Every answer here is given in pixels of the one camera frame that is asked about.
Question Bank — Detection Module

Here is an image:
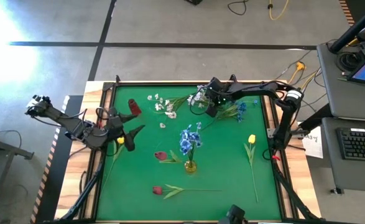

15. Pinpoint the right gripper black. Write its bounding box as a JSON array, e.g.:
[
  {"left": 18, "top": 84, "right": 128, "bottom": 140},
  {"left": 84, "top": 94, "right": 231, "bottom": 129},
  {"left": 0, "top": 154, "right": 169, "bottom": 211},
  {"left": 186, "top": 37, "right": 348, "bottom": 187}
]
[{"left": 205, "top": 77, "right": 233, "bottom": 119}]

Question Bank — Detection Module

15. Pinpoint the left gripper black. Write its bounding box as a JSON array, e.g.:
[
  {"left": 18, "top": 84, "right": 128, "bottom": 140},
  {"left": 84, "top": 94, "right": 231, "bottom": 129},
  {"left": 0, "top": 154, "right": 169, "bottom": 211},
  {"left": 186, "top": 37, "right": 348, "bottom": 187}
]
[{"left": 102, "top": 106, "right": 146, "bottom": 152}]

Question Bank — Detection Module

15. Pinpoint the yellow artificial tulip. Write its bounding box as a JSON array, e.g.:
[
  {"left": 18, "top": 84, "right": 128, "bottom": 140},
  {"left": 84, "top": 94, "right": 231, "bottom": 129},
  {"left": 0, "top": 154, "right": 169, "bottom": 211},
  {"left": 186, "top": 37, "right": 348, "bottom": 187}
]
[
  {"left": 244, "top": 134, "right": 260, "bottom": 203},
  {"left": 101, "top": 136, "right": 126, "bottom": 192}
]

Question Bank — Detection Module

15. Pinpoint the blue flower stem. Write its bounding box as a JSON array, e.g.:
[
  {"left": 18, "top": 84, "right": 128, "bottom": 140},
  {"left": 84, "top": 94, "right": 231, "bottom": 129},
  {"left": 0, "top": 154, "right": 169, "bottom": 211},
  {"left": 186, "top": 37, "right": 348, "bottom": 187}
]
[{"left": 202, "top": 99, "right": 259, "bottom": 130}]

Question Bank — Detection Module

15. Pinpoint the blue artificial flower bunch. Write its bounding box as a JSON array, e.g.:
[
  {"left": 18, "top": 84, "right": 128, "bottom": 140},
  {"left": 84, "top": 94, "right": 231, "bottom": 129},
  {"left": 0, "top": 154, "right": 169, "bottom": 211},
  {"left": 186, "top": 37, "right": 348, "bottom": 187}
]
[{"left": 178, "top": 121, "right": 203, "bottom": 166}]

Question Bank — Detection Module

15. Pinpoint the red glass vase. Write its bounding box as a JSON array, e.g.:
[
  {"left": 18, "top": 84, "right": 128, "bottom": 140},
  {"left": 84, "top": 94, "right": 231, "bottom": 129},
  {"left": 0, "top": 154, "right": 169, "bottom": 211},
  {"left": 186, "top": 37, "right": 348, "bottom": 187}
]
[{"left": 127, "top": 98, "right": 143, "bottom": 116}]

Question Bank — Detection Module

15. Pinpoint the yellow ribbed glass vase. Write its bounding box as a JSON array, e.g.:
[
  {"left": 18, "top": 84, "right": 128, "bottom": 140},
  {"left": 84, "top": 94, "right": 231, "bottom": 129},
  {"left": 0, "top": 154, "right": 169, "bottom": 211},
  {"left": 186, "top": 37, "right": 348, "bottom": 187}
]
[{"left": 184, "top": 160, "right": 198, "bottom": 174}]

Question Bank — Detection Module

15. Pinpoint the green table mat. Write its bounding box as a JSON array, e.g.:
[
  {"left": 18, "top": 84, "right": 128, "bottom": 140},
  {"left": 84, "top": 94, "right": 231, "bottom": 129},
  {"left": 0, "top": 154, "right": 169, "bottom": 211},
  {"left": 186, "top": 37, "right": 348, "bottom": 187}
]
[{"left": 96, "top": 84, "right": 282, "bottom": 222}]

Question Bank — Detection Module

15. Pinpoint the black striped-edge platform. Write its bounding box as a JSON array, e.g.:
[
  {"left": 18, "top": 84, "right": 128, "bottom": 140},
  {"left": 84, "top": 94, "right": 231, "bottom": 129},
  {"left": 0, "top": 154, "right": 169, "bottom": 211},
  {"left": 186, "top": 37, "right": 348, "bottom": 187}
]
[
  {"left": 338, "top": 0, "right": 365, "bottom": 26},
  {"left": 29, "top": 95, "right": 83, "bottom": 224}
]

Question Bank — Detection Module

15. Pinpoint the white paper sheet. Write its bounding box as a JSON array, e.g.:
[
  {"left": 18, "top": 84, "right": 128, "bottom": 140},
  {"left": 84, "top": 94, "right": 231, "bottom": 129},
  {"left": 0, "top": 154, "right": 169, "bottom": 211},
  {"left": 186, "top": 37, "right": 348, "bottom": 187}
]
[{"left": 302, "top": 126, "right": 325, "bottom": 159}]

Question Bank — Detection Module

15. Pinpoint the gray metal cart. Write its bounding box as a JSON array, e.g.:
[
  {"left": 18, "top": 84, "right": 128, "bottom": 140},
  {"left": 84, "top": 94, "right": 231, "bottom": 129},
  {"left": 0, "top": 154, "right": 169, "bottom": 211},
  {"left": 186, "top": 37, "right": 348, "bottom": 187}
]
[{"left": 0, "top": 124, "right": 35, "bottom": 224}]

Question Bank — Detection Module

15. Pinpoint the black boxy object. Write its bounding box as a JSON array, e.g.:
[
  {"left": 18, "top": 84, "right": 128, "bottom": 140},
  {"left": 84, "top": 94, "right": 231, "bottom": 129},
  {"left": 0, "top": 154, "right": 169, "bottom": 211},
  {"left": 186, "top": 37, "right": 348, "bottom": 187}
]
[{"left": 218, "top": 204, "right": 248, "bottom": 224}]

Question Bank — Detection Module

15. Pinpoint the gray desk with laptop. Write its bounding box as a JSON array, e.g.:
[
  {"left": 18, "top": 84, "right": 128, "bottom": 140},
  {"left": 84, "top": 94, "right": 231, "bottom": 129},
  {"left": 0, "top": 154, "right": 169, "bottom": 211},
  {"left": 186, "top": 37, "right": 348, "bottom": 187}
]
[{"left": 317, "top": 42, "right": 365, "bottom": 123}]

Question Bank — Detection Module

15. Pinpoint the black computer keyboard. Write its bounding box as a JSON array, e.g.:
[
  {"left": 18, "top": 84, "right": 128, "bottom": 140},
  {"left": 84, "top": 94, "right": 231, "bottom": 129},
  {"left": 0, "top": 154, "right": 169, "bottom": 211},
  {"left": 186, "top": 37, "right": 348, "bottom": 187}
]
[{"left": 336, "top": 127, "right": 365, "bottom": 162}]

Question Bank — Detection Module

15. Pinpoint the black vertical pole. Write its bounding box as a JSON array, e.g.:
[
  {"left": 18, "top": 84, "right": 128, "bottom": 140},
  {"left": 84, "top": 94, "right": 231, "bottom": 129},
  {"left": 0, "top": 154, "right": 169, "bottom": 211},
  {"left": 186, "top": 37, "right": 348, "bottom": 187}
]
[{"left": 328, "top": 0, "right": 365, "bottom": 54}]

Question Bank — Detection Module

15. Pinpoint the gray desk with keyboard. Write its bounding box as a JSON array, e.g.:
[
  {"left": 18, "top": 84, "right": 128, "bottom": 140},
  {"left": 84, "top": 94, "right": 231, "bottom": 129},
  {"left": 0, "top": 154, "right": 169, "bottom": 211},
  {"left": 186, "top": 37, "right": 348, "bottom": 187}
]
[{"left": 321, "top": 117, "right": 365, "bottom": 194}]

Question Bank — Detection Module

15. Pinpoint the black metal table frame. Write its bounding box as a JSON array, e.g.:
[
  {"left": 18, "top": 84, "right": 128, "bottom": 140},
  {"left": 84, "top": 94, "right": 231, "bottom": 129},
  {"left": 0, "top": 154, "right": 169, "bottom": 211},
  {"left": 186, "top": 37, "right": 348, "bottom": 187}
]
[{"left": 53, "top": 79, "right": 323, "bottom": 224}]

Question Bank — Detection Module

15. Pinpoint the black floor cable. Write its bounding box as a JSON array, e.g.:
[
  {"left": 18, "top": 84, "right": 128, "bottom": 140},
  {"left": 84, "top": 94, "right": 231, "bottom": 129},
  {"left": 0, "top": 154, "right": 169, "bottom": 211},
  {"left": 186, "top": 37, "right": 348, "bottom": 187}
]
[{"left": 227, "top": 0, "right": 248, "bottom": 16}]

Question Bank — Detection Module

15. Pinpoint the yellow extension cord plug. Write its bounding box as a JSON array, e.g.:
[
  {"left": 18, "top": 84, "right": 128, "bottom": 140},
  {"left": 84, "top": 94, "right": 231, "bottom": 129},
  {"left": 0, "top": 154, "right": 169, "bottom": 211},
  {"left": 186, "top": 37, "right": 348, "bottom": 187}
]
[{"left": 287, "top": 61, "right": 307, "bottom": 86}]

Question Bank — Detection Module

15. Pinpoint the yellow floor cable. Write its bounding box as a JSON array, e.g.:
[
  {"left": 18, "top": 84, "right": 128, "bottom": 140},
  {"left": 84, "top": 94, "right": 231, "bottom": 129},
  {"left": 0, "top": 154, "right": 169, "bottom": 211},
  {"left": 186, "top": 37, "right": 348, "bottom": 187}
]
[{"left": 268, "top": 0, "right": 290, "bottom": 22}]

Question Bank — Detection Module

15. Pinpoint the coiled black cable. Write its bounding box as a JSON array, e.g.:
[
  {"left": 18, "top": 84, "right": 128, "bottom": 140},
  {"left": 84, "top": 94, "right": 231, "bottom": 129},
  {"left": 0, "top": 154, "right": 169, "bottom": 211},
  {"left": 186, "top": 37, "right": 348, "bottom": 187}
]
[{"left": 336, "top": 51, "right": 365, "bottom": 73}]

